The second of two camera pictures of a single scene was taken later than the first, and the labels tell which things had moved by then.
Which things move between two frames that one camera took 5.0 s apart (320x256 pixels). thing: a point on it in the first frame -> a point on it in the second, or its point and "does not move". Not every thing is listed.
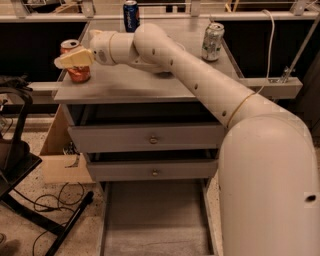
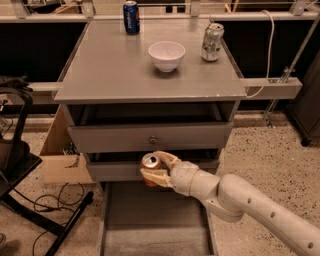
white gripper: x=100 y=46 -> x=182 y=178
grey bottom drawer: x=156 y=218 does not move
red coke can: x=79 y=73 -> x=153 y=161
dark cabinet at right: x=308 y=107 does not move
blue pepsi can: x=131 y=16 does not move
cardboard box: x=61 y=162 does not move
